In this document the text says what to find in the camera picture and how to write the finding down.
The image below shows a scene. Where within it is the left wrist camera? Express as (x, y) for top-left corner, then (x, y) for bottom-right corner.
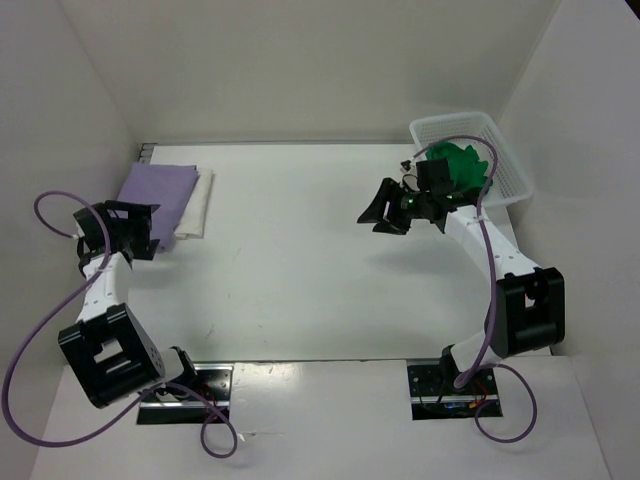
(73, 207), (108, 257)

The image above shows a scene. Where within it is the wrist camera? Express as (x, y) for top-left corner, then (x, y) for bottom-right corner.
(73, 207), (108, 257)
(415, 158), (454, 195)

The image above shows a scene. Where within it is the green shirt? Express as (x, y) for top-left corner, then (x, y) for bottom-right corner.
(425, 142), (490, 192)

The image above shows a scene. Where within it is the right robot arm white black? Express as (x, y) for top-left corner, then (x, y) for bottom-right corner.
(357, 178), (566, 393)

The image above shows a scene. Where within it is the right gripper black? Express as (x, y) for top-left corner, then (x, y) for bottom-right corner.
(357, 176), (430, 235)

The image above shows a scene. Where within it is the purple shirt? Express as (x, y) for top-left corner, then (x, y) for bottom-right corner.
(117, 163), (198, 251)

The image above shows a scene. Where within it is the aluminium table edge rail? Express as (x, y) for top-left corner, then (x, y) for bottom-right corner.
(138, 143), (156, 164)

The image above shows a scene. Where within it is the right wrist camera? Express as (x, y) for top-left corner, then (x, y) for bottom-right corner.
(415, 158), (454, 195)

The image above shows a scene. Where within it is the white plastic basket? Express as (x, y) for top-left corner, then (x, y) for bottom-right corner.
(409, 111), (533, 209)

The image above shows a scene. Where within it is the white t shirt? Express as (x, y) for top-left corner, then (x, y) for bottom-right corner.
(173, 169), (215, 240)

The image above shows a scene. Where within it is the purple cable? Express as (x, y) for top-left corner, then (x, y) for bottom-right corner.
(2, 190), (237, 459)
(414, 135), (540, 444)

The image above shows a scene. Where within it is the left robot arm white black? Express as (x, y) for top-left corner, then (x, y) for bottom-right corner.
(58, 200), (200, 408)

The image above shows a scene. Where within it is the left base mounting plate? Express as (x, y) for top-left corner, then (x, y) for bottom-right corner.
(136, 363), (233, 426)

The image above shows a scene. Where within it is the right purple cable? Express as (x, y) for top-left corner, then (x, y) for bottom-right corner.
(414, 135), (540, 444)

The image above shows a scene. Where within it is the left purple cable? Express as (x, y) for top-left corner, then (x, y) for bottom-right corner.
(2, 190), (237, 459)

